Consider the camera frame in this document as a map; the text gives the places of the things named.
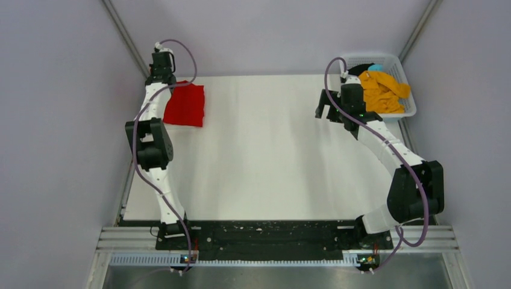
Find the aluminium front rail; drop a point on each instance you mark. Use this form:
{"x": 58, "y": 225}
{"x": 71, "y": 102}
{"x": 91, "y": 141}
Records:
{"x": 438, "y": 239}

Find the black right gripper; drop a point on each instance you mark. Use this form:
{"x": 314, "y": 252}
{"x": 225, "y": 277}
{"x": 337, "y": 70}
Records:
{"x": 331, "y": 115}

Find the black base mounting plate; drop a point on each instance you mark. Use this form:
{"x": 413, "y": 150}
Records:
{"x": 267, "y": 253}

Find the white plastic laundry basket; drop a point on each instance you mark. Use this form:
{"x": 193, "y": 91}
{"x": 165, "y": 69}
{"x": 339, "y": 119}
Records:
{"x": 393, "y": 67}

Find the light blue t-shirt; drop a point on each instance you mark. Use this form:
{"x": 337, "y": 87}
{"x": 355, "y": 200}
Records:
{"x": 376, "y": 67}

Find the aluminium corner post right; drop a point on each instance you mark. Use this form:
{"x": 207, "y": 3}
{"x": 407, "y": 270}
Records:
{"x": 422, "y": 22}

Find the yellow t-shirt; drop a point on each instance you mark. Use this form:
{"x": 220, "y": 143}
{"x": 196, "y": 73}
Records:
{"x": 382, "y": 92}

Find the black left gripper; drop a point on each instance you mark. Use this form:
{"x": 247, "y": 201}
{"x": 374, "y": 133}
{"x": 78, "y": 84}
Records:
{"x": 152, "y": 72}

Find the aluminium corner post left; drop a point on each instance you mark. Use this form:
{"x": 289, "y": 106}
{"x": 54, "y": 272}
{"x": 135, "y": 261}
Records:
{"x": 125, "y": 36}

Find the red t-shirt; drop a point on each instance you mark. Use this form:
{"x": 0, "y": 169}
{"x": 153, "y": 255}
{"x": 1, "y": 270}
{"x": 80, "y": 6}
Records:
{"x": 186, "y": 106}

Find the black t-shirt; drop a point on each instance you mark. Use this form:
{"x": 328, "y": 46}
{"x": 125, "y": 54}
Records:
{"x": 359, "y": 69}

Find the aluminium corner post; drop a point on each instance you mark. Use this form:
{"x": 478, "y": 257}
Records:
{"x": 422, "y": 22}
{"x": 125, "y": 36}

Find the white slotted cable duct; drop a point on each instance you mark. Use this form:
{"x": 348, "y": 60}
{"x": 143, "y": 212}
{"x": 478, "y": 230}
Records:
{"x": 180, "y": 260}

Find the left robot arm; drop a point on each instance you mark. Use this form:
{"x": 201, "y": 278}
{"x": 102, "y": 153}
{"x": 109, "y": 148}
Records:
{"x": 151, "y": 145}

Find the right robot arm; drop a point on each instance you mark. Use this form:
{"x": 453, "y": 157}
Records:
{"x": 417, "y": 186}

